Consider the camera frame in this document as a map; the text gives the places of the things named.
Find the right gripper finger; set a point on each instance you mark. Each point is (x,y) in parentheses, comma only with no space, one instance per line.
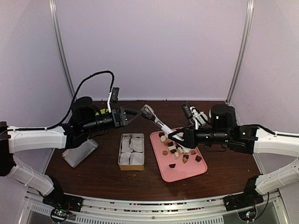
(177,133)
(175,140)

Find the left aluminium frame post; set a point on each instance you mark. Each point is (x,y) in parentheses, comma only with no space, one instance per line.
(60,47)

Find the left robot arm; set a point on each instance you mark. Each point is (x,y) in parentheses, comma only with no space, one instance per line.
(85,120)

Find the aluminium frame post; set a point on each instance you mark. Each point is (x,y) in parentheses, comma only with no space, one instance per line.
(60,47)
(249,15)

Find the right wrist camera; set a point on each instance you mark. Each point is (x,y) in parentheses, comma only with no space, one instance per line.
(188,111)

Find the dark square chocolate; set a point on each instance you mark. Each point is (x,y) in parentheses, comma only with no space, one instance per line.
(198,158)

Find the beige bear tin lid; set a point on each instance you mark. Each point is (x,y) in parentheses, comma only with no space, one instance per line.
(76,155)

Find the white square chocolate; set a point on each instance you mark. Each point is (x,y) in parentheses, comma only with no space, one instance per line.
(171,147)

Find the green bowl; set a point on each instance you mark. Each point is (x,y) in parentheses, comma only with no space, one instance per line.
(101,112)

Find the right aluminium frame post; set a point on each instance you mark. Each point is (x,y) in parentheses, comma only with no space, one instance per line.
(249,15)

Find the beige tin box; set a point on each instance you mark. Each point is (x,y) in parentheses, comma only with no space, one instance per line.
(131,152)

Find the light blue bowl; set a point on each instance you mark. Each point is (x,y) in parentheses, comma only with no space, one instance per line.
(199,119)

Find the metal tongs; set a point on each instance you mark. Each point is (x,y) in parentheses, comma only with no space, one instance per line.
(149,114)

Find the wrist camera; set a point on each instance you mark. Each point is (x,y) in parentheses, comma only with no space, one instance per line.
(188,111)
(112,98)

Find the front aluminium rail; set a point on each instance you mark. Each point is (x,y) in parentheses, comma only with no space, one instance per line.
(211,210)

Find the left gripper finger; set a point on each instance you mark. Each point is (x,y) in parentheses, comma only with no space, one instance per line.
(130,120)
(133,112)

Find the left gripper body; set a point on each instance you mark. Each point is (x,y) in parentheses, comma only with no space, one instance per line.
(115,113)

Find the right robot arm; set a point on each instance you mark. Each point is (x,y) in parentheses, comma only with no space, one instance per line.
(247,139)

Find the dark shell chocolate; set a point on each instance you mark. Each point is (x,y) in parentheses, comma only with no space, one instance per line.
(172,165)

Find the pink tray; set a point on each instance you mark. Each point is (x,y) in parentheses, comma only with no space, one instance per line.
(186,166)

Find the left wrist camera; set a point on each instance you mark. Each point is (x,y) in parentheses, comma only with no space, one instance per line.
(112,98)

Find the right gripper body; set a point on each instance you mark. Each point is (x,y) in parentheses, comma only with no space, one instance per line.
(191,143)

